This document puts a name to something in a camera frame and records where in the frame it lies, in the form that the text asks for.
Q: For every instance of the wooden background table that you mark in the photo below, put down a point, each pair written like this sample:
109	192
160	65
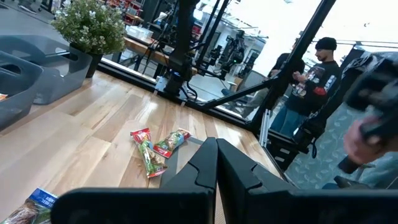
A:
140	47

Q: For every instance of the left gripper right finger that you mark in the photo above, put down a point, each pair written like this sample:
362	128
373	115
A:
264	205

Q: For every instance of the black handheld device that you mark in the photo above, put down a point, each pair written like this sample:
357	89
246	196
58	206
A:
379	87

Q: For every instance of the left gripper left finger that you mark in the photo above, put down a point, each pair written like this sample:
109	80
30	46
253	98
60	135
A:
174	205

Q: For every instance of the black background robot arm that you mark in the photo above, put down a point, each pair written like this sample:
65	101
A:
233	53

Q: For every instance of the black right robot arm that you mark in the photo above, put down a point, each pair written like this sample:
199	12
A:
183	46

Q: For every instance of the translucent grey plastic bin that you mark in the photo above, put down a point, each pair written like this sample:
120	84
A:
62	77
18	93

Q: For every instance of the clear plastic container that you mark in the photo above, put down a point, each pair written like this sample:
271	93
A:
138	31

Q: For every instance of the person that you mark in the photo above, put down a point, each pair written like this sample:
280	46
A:
280	63
320	84

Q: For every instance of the person's hand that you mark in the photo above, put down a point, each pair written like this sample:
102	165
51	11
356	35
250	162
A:
357	143

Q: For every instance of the silver metal bracket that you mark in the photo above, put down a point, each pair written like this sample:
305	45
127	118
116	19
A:
264	127

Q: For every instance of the blue wrapper granola bar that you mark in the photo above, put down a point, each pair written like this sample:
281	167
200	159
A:
28	211

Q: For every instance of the small green potted plant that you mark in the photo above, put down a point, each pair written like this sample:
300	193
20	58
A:
90	28

